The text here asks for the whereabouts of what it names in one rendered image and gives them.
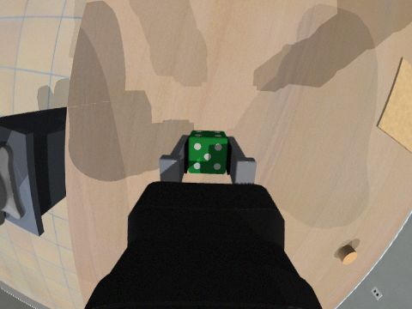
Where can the tan mat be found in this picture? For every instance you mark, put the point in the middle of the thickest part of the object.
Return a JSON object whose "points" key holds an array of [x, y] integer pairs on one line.
{"points": [[396, 118]]}

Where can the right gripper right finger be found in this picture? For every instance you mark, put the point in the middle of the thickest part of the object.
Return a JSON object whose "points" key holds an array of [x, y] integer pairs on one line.
{"points": [[241, 169]]}

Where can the green die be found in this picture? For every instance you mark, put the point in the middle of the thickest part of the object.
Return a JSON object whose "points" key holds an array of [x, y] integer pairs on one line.
{"points": [[207, 152]]}

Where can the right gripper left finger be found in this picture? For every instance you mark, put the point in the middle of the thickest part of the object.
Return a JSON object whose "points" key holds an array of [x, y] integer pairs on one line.
{"points": [[173, 166]]}

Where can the tan short cylinder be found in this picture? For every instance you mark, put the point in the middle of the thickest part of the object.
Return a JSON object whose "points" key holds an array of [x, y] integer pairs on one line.
{"points": [[347, 254]]}

